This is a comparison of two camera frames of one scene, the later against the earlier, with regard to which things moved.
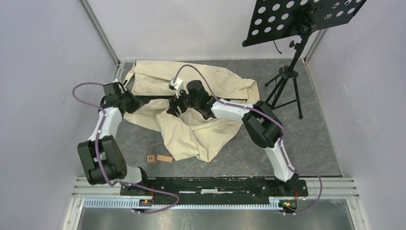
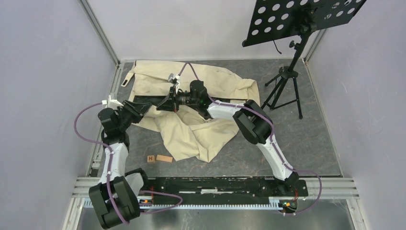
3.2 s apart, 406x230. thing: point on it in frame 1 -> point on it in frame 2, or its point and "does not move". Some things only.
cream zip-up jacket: (206, 138) does not move
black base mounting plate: (216, 188) does not move
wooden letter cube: (151, 159) does not move
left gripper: (137, 104) -> (137, 110)
